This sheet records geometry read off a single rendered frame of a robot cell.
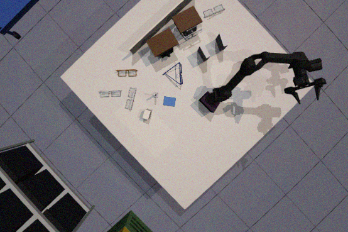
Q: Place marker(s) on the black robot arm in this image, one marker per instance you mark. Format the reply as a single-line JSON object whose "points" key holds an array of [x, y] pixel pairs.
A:
{"points": [[297, 60]]}

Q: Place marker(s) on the brown glasses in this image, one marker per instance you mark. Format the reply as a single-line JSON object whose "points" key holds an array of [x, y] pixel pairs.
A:
{"points": [[131, 72]]}

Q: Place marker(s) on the grey rectangular panel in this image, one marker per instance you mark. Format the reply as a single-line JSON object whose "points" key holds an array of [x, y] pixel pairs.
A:
{"points": [[162, 22]]}

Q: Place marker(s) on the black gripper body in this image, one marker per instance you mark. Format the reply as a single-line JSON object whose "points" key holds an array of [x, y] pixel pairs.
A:
{"points": [[304, 85]]}

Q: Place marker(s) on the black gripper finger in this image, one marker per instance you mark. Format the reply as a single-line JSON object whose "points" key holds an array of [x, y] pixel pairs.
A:
{"points": [[295, 95], [317, 90]]}

